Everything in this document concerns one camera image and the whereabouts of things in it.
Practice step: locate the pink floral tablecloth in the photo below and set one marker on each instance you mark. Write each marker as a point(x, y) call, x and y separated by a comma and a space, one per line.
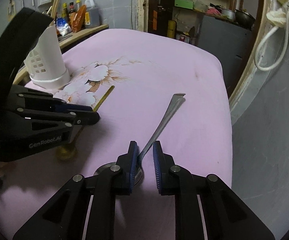
point(159, 67)

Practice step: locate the white plastic utensil holder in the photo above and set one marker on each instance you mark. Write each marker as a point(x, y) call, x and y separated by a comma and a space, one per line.
point(50, 55)

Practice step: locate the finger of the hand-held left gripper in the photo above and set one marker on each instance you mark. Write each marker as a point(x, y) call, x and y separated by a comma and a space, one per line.
point(72, 108)
point(84, 118)

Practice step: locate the yellow container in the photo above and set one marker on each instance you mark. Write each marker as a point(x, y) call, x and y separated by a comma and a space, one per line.
point(172, 29)

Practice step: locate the metal pot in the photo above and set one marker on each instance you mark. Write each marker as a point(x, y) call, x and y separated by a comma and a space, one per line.
point(227, 14)

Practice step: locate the blue and white packet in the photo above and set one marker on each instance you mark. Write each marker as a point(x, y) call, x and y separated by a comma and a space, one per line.
point(64, 27)

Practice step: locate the gold spoon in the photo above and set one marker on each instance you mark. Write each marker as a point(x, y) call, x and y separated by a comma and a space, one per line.
point(105, 97)

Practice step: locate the black wok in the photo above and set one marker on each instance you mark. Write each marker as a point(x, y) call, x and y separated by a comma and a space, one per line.
point(245, 18)

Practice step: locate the grey cabinet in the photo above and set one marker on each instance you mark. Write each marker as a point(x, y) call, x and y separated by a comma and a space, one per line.
point(222, 40)

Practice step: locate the pink cloth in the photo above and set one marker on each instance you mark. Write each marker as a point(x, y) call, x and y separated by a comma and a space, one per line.
point(213, 11)

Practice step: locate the wooden side table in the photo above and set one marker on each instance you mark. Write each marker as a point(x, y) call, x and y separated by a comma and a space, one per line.
point(89, 31)

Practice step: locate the green box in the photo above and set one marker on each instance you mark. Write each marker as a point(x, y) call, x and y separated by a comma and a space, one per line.
point(183, 3)

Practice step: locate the orange snack packet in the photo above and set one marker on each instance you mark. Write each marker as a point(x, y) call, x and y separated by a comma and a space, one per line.
point(79, 18)

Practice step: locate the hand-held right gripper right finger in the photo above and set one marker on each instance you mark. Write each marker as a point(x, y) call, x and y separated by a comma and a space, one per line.
point(157, 165)

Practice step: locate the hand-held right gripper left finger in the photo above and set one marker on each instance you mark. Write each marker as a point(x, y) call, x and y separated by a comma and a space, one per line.
point(133, 165)

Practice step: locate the red bottle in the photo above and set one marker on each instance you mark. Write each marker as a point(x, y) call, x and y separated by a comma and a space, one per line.
point(183, 37)

